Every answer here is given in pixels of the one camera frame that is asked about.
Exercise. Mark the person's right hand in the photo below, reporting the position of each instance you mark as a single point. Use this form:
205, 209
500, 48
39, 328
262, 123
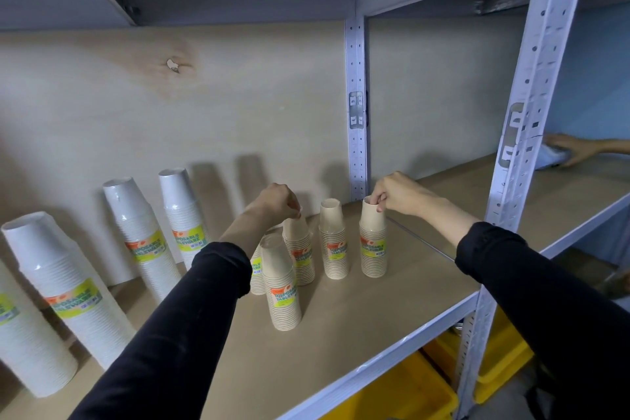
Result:
401, 193

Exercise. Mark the person's left hand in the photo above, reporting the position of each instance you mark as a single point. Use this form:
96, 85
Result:
275, 205

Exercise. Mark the stack of beige paper cups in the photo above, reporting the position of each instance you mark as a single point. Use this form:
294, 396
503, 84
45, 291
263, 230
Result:
373, 247
333, 242
257, 274
281, 296
300, 257

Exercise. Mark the stack of white plastic cups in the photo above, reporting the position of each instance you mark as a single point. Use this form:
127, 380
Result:
142, 247
184, 223
74, 287
29, 351

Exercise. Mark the white metal shelf wooden boards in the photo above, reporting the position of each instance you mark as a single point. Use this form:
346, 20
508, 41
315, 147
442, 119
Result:
374, 316

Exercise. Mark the person's right forearm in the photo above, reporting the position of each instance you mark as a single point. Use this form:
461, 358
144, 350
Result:
541, 296

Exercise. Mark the person's left forearm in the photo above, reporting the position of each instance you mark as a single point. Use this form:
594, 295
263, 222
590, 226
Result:
182, 326

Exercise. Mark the another person's forearm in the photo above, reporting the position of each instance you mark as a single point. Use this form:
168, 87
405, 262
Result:
615, 146

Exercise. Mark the grey upright joint plate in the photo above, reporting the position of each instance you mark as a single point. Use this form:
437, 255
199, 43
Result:
519, 136
357, 110

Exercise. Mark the white blue packet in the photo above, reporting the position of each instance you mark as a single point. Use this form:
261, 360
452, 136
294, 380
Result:
549, 157

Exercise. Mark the metal bolt head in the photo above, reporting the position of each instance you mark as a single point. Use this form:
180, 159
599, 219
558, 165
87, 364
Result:
172, 65

